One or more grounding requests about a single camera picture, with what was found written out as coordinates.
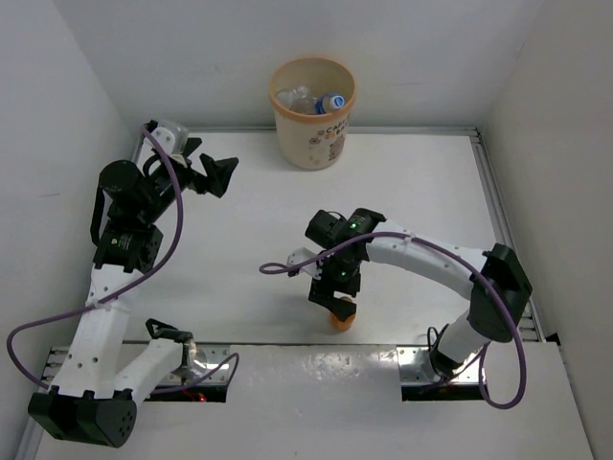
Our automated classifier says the beige plastic waste bin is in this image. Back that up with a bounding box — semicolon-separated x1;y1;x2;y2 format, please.
268;56;357;170

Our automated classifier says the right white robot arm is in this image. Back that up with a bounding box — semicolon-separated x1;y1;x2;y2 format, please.
304;208;533;380

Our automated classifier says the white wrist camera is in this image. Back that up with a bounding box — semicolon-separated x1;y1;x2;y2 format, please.
145;120;189;156
286;247;322;280

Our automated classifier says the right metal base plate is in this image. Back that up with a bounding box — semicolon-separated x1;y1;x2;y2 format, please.
397;346;479;387

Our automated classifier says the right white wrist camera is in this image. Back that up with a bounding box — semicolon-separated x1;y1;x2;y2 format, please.
286;247;322;280

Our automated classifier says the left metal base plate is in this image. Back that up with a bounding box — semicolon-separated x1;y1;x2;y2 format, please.
158;343;235;387

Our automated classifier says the clear jar white lid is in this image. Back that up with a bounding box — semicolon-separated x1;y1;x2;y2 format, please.
275;89;296;110

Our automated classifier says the metal base plate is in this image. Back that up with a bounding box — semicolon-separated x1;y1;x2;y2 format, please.
397;346;479;387
158;343;235;387

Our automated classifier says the blue label bottle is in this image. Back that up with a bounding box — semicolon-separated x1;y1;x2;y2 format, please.
314;93;346;115
290;85;317;115

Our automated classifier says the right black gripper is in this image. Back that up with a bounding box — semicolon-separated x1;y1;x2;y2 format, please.
308;253;362;320

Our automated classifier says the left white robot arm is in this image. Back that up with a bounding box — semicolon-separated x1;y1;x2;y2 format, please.
28;138;238;448

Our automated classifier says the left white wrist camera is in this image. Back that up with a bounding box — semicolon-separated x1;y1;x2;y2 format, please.
145;120;189;156

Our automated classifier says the orange juice bottle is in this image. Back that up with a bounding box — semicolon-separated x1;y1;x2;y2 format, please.
329;296;356;333

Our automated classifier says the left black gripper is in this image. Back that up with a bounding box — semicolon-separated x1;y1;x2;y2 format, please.
137;137;235;224

